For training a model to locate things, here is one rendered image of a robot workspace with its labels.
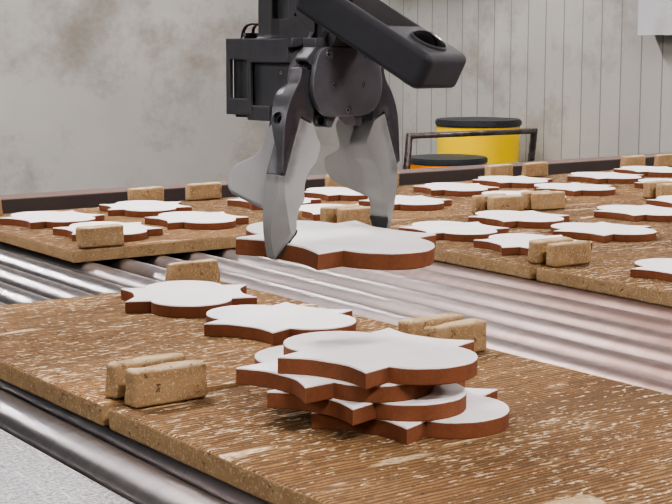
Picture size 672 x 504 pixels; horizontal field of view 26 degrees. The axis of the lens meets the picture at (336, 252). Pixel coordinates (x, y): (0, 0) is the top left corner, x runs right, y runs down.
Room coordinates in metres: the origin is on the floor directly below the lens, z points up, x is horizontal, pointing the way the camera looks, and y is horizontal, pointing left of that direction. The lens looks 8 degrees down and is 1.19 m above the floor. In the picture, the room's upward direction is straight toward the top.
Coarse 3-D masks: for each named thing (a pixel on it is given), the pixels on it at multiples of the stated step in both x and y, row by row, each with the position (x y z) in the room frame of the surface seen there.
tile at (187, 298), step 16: (128, 288) 1.41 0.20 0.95; (144, 288) 1.41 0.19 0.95; (160, 288) 1.41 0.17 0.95; (176, 288) 1.41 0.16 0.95; (192, 288) 1.41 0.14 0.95; (208, 288) 1.41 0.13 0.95; (224, 288) 1.41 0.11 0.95; (240, 288) 1.42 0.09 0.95; (128, 304) 1.35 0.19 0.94; (144, 304) 1.35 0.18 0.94; (160, 304) 1.33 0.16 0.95; (176, 304) 1.33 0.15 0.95; (192, 304) 1.33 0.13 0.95; (208, 304) 1.33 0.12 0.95; (224, 304) 1.34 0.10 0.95; (240, 304) 1.37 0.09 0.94; (256, 304) 1.37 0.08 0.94
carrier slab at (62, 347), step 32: (0, 320) 1.31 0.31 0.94; (32, 320) 1.31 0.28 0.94; (64, 320) 1.31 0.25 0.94; (96, 320) 1.31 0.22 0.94; (128, 320) 1.31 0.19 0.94; (160, 320) 1.31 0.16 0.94; (192, 320) 1.31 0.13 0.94; (0, 352) 1.17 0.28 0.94; (32, 352) 1.17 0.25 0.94; (64, 352) 1.17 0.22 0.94; (96, 352) 1.17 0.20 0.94; (128, 352) 1.17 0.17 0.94; (160, 352) 1.17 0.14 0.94; (192, 352) 1.17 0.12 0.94; (224, 352) 1.17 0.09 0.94; (256, 352) 1.17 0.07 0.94; (32, 384) 1.09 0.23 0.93; (64, 384) 1.06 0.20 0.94; (96, 384) 1.06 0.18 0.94; (224, 384) 1.06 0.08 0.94; (96, 416) 1.00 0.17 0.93
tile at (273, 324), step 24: (216, 312) 1.29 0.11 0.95; (240, 312) 1.29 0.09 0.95; (264, 312) 1.29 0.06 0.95; (288, 312) 1.29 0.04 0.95; (312, 312) 1.29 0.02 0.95; (336, 312) 1.29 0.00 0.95; (216, 336) 1.24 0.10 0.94; (240, 336) 1.23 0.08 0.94; (264, 336) 1.21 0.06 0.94; (288, 336) 1.22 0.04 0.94
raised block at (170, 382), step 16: (128, 368) 1.00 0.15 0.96; (144, 368) 1.00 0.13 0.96; (160, 368) 1.00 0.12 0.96; (176, 368) 1.00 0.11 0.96; (192, 368) 1.01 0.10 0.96; (128, 384) 0.99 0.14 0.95; (144, 384) 0.99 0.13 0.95; (160, 384) 0.99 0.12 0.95; (176, 384) 1.00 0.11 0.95; (192, 384) 1.01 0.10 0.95; (128, 400) 0.99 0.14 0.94; (144, 400) 0.99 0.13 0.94; (160, 400) 0.99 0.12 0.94; (176, 400) 1.00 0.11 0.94
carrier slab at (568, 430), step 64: (512, 384) 1.06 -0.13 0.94; (576, 384) 1.06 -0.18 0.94; (192, 448) 0.90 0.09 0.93; (256, 448) 0.89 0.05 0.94; (320, 448) 0.89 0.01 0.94; (384, 448) 0.89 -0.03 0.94; (448, 448) 0.89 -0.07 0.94; (512, 448) 0.89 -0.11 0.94; (576, 448) 0.89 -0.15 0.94; (640, 448) 0.89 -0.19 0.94
